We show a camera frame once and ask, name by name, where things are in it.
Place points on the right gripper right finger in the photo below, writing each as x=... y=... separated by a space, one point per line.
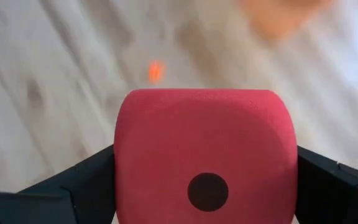
x=331 y=193

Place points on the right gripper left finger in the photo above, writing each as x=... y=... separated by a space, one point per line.
x=57 y=199

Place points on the large red foam die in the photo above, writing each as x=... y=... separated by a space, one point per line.
x=204 y=140

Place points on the small orange translucent die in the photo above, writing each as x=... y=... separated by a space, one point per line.
x=156 y=71

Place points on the orange translucent plastic tray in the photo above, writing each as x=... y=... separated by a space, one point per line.
x=278 y=15

